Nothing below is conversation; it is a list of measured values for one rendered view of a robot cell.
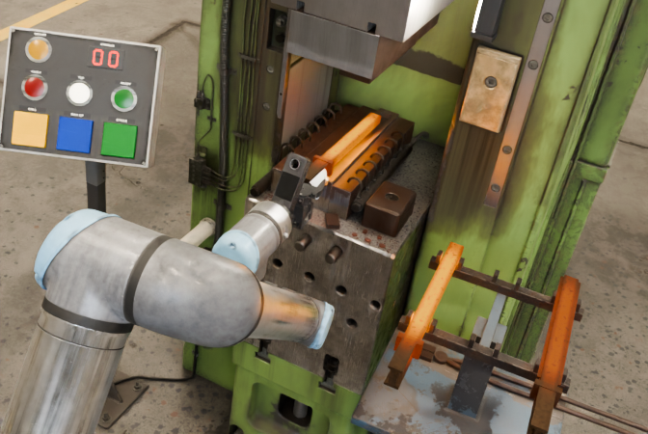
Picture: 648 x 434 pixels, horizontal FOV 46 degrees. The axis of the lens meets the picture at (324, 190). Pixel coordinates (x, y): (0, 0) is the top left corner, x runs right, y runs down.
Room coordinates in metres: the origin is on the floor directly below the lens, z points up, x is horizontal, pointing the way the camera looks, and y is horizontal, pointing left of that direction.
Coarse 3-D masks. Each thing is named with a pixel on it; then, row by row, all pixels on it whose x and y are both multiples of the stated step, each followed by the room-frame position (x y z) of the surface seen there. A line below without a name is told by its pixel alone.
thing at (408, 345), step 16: (448, 256) 1.26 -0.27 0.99; (448, 272) 1.21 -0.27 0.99; (432, 288) 1.15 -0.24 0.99; (432, 304) 1.10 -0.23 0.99; (416, 320) 1.05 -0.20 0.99; (400, 336) 1.00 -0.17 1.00; (416, 336) 1.01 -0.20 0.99; (400, 352) 0.95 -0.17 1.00; (416, 352) 0.98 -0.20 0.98; (400, 368) 0.91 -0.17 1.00
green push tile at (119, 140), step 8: (104, 128) 1.48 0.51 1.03; (112, 128) 1.48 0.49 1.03; (120, 128) 1.48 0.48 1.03; (128, 128) 1.49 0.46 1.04; (136, 128) 1.49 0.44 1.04; (104, 136) 1.47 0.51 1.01; (112, 136) 1.47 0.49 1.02; (120, 136) 1.48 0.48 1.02; (128, 136) 1.48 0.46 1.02; (136, 136) 1.48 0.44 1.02; (104, 144) 1.46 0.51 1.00; (112, 144) 1.47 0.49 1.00; (120, 144) 1.47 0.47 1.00; (128, 144) 1.47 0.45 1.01; (104, 152) 1.45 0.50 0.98; (112, 152) 1.46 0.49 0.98; (120, 152) 1.46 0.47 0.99; (128, 152) 1.46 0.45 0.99
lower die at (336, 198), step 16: (352, 112) 1.85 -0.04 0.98; (368, 112) 1.85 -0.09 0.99; (384, 112) 1.84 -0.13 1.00; (320, 128) 1.73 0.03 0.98; (336, 128) 1.75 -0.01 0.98; (384, 128) 1.75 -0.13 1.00; (400, 128) 1.78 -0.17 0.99; (304, 144) 1.64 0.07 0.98; (320, 144) 1.64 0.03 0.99; (368, 144) 1.66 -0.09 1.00; (384, 144) 1.68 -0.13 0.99; (400, 144) 1.74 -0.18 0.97; (352, 160) 1.57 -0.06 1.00; (272, 176) 1.51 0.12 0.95; (336, 176) 1.48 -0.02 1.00; (336, 192) 1.45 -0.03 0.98; (352, 192) 1.45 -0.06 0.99; (320, 208) 1.46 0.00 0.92; (336, 208) 1.45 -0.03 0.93
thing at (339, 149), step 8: (368, 120) 1.71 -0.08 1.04; (376, 120) 1.71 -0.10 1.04; (352, 128) 1.64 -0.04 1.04; (360, 128) 1.65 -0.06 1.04; (368, 128) 1.67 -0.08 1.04; (344, 136) 1.60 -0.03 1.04; (352, 136) 1.60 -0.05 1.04; (360, 136) 1.62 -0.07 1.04; (336, 144) 1.55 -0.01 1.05; (344, 144) 1.56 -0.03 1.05; (352, 144) 1.57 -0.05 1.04; (328, 152) 1.50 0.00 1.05; (336, 152) 1.51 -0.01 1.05; (344, 152) 1.53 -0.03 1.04; (320, 160) 1.45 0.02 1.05; (328, 160) 1.46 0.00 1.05; (336, 160) 1.49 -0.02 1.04; (312, 168) 1.41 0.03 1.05; (320, 168) 1.42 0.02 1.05; (328, 168) 1.45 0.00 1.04; (312, 176) 1.38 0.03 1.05
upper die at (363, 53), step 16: (304, 16) 1.50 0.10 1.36; (288, 32) 1.51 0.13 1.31; (304, 32) 1.50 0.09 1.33; (320, 32) 1.48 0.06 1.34; (336, 32) 1.47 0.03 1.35; (352, 32) 1.46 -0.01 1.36; (368, 32) 1.45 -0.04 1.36; (416, 32) 1.67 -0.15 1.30; (288, 48) 1.51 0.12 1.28; (304, 48) 1.50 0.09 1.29; (320, 48) 1.48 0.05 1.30; (336, 48) 1.47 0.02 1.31; (352, 48) 1.46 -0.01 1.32; (368, 48) 1.45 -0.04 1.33; (384, 48) 1.48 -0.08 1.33; (400, 48) 1.58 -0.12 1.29; (336, 64) 1.47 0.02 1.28; (352, 64) 1.46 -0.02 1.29; (368, 64) 1.44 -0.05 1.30; (384, 64) 1.50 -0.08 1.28
